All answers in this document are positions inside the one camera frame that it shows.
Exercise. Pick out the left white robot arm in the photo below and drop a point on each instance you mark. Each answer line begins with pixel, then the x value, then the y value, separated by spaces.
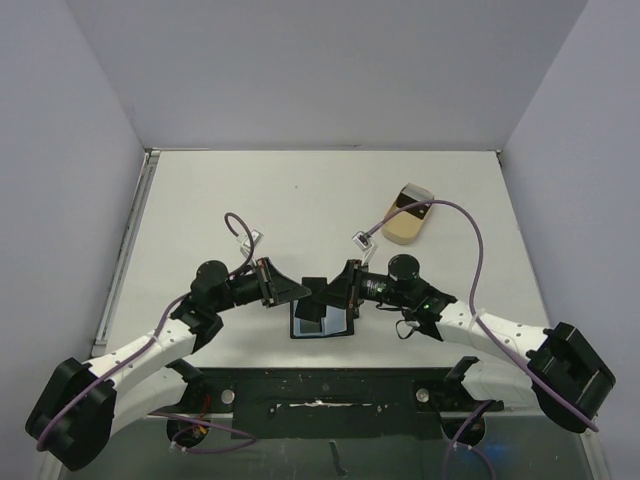
pixel 74 416

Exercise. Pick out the black VIP credit card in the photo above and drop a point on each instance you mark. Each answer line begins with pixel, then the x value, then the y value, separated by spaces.
pixel 304 327

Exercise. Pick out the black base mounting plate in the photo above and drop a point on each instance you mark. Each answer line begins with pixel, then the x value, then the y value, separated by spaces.
pixel 328 403

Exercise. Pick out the beige wooden tray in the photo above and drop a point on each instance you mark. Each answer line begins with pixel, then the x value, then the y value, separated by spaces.
pixel 403 228

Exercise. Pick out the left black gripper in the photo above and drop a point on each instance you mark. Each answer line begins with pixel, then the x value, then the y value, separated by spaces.
pixel 275 288

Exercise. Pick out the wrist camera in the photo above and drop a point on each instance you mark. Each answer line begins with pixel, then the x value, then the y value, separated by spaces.
pixel 246 241
pixel 366 244

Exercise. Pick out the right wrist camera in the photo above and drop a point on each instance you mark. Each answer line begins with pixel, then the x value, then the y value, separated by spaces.
pixel 366 244

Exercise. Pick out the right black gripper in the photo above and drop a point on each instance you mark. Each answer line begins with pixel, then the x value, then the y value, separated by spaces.
pixel 355 284

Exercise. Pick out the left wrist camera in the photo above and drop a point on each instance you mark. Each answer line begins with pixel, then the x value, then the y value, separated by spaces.
pixel 246 241

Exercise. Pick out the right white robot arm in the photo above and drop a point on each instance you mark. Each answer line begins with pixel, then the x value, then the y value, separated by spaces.
pixel 565 376

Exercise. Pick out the stack of black cards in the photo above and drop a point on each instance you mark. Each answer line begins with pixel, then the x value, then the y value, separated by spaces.
pixel 410 195

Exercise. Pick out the black leather card holder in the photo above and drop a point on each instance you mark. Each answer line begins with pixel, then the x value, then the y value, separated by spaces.
pixel 335 324

